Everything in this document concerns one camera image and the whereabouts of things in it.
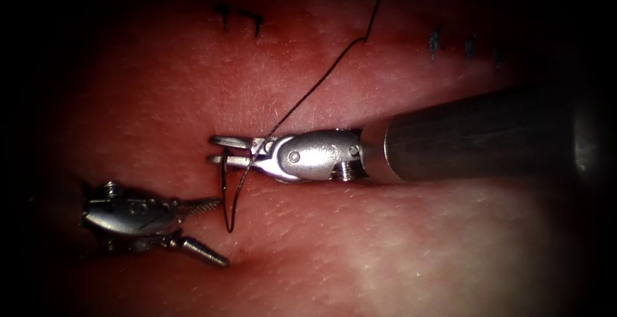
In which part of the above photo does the left arm needle driver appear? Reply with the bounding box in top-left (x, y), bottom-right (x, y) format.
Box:
top-left (79, 181), bottom-right (183, 254)

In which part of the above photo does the black thread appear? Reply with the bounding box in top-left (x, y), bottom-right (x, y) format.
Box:
top-left (228, 0), bottom-right (392, 234)

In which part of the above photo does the tissue pad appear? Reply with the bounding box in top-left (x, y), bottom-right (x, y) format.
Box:
top-left (28, 0), bottom-right (598, 317)

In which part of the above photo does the blue stitching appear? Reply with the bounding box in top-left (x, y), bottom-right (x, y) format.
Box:
top-left (427, 23), bottom-right (503, 71)

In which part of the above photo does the right arm needle driver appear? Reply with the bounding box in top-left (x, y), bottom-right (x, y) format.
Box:
top-left (260, 128), bottom-right (363, 184)

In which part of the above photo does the right arm needle driver jaw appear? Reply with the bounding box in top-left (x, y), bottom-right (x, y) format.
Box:
top-left (208, 135), bottom-right (282, 155)
top-left (207, 154), bottom-right (272, 173)

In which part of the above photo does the curved steel needle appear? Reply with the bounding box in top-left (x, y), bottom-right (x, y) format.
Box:
top-left (220, 147), bottom-right (236, 235)

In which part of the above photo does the left arm needle driver jaw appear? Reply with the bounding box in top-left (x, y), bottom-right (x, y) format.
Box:
top-left (176, 197), bottom-right (223, 217)
top-left (168, 232), bottom-right (230, 268)

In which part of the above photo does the black stitching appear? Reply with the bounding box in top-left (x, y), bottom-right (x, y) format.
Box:
top-left (213, 2), bottom-right (265, 39)

